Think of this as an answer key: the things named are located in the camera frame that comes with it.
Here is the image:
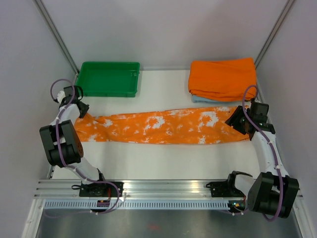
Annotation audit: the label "orange white tie-dye trousers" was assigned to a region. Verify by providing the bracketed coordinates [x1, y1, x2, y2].
[74, 107, 249, 145]

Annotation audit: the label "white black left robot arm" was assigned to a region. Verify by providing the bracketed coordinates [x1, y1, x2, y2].
[40, 86, 108, 197]

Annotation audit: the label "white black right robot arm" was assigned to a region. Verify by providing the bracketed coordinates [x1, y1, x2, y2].
[225, 101, 299, 221]

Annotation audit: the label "folded plain orange trousers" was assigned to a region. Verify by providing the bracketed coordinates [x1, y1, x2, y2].
[188, 58, 257, 102]

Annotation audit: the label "green plastic tray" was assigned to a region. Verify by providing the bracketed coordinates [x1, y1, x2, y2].
[76, 61, 140, 98]

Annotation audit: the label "folded light blue cloth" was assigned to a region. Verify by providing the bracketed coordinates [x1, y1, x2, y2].
[192, 95, 242, 104]

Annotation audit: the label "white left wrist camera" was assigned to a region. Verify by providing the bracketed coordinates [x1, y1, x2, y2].
[54, 91, 65, 104]

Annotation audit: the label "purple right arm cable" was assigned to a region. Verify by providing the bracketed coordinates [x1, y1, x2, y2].
[241, 85, 284, 222]

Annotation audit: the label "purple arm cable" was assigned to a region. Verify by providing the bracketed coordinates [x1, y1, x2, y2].
[241, 85, 284, 222]
[50, 78, 120, 214]

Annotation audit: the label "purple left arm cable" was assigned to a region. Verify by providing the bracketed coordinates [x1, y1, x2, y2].
[50, 78, 120, 214]

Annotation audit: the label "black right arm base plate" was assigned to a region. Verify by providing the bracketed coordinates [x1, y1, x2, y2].
[206, 181, 245, 198]

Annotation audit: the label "aluminium mounting rail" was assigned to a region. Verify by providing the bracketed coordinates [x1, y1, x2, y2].
[34, 179, 216, 200]

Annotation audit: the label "white slotted cable duct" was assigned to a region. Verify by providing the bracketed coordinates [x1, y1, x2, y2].
[44, 199, 229, 210]

